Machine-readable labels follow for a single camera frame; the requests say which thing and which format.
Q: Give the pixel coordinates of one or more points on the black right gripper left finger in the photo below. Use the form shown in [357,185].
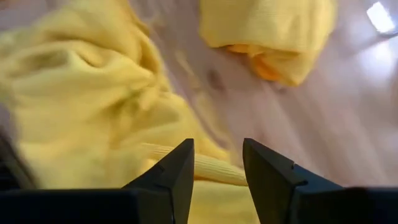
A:
[177,174]

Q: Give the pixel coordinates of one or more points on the yellow microfiber towel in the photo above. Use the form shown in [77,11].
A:
[264,25]
[77,109]

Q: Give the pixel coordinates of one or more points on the orange microfiber towel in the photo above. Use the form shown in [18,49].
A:
[264,70]

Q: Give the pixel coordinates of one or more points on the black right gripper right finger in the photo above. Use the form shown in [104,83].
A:
[270,177]

